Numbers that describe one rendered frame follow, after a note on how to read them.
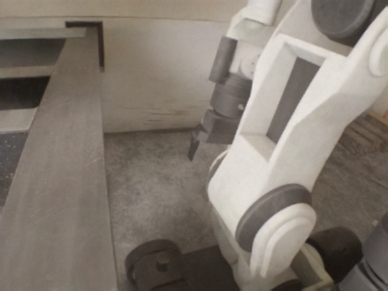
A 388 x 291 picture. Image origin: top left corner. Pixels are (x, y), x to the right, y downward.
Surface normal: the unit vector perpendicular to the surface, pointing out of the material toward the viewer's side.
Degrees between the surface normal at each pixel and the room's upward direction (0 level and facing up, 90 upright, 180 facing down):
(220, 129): 90
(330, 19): 90
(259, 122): 90
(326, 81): 67
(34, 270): 0
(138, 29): 90
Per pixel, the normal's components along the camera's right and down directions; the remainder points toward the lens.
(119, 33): 0.30, 0.52
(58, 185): 0.09, -0.85
